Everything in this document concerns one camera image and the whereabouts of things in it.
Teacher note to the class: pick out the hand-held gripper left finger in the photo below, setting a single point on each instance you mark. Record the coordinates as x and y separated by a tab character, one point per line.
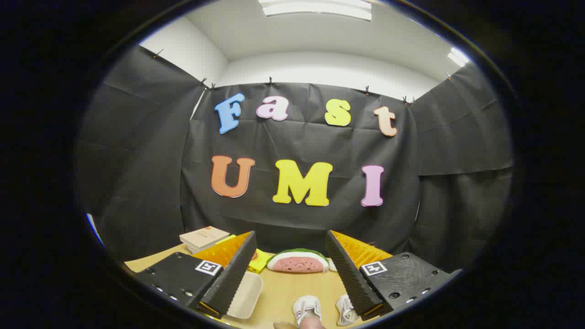
231	278

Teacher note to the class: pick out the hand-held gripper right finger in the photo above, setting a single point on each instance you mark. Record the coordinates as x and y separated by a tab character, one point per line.
349	274

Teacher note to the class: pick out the cream fabric storage box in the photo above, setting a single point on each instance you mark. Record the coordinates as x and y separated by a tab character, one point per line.
247	294

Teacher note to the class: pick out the white canvas shoe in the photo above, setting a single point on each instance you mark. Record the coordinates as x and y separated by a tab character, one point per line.
346	310
306	304

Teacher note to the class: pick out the yellow book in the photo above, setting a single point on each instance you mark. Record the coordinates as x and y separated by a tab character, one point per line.
259	261

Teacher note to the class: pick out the beige book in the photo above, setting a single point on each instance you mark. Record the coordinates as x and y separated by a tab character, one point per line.
203	236

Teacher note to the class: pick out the watermelon slice plush toy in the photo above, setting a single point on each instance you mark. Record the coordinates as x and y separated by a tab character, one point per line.
297	264

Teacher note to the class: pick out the small ceiling light panel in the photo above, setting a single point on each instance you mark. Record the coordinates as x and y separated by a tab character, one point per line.
458	57

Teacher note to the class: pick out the large ceiling light panel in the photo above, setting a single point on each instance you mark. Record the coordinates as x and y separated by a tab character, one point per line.
315	8

